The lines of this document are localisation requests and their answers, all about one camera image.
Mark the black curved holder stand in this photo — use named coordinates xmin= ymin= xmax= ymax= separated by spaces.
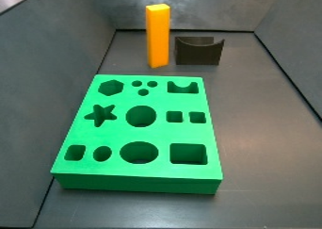
xmin=174 ymin=37 xmax=225 ymax=65

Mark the orange rectangular block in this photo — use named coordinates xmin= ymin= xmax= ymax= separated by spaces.
xmin=145 ymin=4 xmax=170 ymax=68

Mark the green foam shape board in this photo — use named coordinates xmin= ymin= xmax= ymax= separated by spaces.
xmin=51 ymin=74 xmax=222 ymax=194

